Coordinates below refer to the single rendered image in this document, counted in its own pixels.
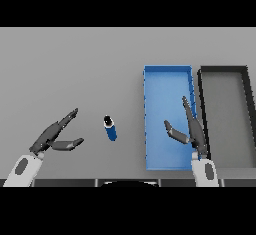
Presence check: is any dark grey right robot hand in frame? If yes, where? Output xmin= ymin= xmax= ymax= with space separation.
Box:
xmin=163 ymin=95 xmax=208 ymax=157

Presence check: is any dark grey bin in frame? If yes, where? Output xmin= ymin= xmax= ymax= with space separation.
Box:
xmin=197 ymin=65 xmax=256 ymax=171

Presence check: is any blue bin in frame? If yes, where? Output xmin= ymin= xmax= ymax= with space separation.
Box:
xmin=142 ymin=64 xmax=201 ymax=172

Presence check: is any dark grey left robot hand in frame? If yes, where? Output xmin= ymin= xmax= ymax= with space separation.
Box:
xmin=29 ymin=107 xmax=85 ymax=157

